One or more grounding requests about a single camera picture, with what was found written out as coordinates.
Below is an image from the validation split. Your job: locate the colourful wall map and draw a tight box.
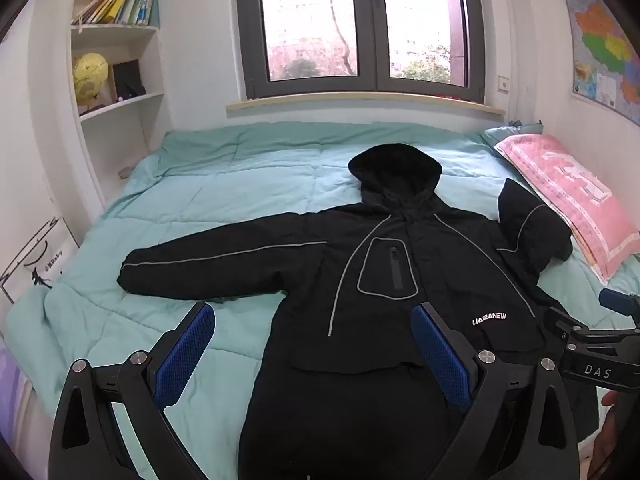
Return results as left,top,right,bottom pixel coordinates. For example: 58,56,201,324
561,0,640,127

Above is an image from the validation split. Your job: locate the grey framed window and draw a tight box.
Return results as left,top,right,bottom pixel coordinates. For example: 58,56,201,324
235,0,488,103

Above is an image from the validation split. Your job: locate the pink pillow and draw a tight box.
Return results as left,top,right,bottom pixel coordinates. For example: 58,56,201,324
494,133,640,287

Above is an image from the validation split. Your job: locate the purple cloth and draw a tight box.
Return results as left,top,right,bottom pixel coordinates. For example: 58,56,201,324
0,345,32,453

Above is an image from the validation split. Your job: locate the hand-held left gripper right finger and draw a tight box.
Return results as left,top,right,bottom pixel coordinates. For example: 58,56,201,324
410,301,583,480

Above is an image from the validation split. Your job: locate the teal pillow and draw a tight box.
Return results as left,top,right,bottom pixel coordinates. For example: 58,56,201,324
481,121,546,148

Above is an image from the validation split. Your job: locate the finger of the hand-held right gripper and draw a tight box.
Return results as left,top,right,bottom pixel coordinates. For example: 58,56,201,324
598,287,640,317
542,306,640,356

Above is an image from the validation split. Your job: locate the beige window sill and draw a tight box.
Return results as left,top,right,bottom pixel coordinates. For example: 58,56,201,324
225,91,506,122

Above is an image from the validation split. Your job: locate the black hooded jacket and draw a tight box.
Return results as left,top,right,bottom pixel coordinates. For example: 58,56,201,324
116,143,601,480

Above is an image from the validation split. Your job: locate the white bookshelf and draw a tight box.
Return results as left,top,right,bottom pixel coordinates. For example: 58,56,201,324
67,0,173,211

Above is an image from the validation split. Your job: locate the white bag with drawing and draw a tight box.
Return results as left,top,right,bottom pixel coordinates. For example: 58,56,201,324
0,217,81,306

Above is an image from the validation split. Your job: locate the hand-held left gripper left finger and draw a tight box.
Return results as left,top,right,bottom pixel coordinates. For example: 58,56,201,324
47,301,241,480

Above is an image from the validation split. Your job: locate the light green quilt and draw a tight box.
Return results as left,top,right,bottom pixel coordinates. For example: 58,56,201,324
4,121,640,480

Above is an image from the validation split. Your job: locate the person's right hand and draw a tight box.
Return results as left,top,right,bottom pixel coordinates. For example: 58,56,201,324
586,389,640,480

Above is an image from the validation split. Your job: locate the yellow globe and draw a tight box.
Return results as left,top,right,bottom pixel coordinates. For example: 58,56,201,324
72,52,110,116

